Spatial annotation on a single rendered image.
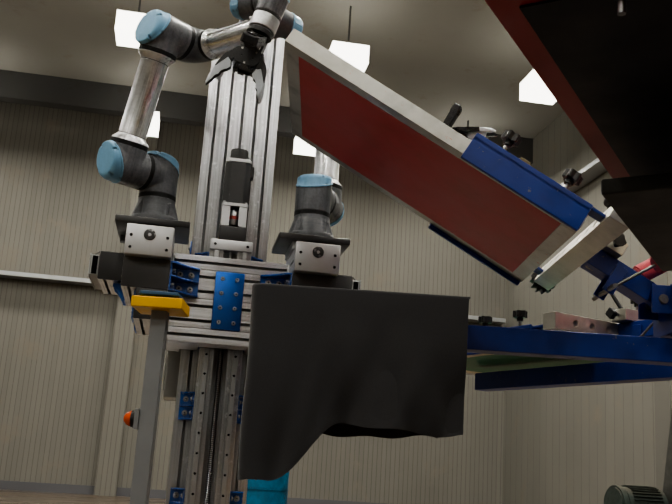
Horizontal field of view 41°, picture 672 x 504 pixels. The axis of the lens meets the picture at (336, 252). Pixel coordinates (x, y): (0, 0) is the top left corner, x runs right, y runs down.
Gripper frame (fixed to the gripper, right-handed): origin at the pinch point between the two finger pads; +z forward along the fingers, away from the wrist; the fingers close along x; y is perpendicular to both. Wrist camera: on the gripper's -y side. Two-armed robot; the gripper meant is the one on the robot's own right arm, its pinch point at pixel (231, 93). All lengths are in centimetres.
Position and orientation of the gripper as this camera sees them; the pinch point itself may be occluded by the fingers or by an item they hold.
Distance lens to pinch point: 237.5
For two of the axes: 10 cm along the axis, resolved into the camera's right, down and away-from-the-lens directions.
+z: -3.5, 9.1, -2.3
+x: -9.3, -3.5, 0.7
